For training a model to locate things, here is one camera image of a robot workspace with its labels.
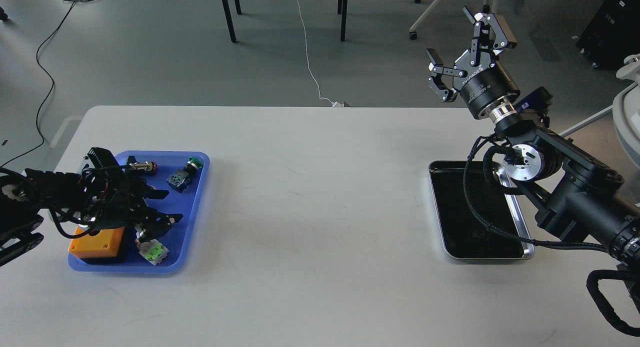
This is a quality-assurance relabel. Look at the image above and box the black table leg left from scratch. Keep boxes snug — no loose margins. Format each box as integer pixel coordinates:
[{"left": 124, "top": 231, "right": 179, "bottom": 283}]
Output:
[{"left": 221, "top": 0, "right": 242, "bottom": 44}]

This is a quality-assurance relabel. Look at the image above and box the black cable on floor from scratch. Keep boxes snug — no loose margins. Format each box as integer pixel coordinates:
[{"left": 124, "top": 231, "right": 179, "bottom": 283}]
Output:
[{"left": 0, "top": 0, "right": 126, "bottom": 168}]

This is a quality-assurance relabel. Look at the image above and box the black table leg right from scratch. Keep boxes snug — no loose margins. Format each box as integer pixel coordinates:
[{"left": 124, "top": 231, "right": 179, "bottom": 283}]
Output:
[{"left": 336, "top": 0, "right": 348, "bottom": 42}]

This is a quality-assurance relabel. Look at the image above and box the green push button switch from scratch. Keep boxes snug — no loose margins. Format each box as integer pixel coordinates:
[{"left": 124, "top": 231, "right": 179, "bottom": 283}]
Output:
[{"left": 166, "top": 157, "right": 204, "bottom": 194}]

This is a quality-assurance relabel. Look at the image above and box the black table leg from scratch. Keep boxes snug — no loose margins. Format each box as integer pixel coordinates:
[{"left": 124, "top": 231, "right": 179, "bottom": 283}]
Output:
[
  {"left": 221, "top": 0, "right": 242, "bottom": 44},
  {"left": 336, "top": 0, "right": 348, "bottom": 42}
]

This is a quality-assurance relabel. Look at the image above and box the white cable on floor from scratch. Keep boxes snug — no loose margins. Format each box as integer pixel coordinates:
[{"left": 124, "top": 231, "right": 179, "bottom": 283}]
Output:
[{"left": 292, "top": 0, "right": 346, "bottom": 108}]

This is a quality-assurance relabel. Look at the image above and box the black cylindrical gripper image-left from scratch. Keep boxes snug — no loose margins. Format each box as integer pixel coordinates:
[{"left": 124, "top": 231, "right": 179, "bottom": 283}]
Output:
[{"left": 93, "top": 180, "right": 184, "bottom": 240}]

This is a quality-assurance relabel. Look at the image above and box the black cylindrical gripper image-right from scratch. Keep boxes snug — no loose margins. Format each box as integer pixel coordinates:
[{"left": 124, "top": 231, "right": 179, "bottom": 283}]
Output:
[{"left": 426, "top": 6, "right": 521, "bottom": 120}]

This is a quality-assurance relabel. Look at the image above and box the black equipment case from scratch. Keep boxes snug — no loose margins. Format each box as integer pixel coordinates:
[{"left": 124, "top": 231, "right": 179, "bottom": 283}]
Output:
[{"left": 576, "top": 0, "right": 640, "bottom": 70}]

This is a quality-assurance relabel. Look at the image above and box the blue plastic tray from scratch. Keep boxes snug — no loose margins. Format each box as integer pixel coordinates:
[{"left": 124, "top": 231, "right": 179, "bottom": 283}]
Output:
[{"left": 67, "top": 149, "right": 210, "bottom": 275}]

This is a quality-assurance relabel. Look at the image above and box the silver and green switch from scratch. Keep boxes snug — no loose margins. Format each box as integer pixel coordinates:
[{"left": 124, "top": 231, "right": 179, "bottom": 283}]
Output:
[{"left": 134, "top": 238, "right": 169, "bottom": 267}]

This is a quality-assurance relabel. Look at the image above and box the black robot arm image left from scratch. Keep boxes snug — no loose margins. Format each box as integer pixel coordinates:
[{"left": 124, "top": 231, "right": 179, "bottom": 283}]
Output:
[{"left": 1, "top": 147, "right": 183, "bottom": 265}]

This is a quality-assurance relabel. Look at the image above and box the orange and black button box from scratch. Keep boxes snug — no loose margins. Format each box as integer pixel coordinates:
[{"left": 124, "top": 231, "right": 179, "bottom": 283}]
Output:
[{"left": 68, "top": 226, "right": 128, "bottom": 265}]

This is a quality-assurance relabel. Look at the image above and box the silver metal tray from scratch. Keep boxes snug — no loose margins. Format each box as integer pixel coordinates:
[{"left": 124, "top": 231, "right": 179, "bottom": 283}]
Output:
[{"left": 429, "top": 160, "right": 535, "bottom": 263}]

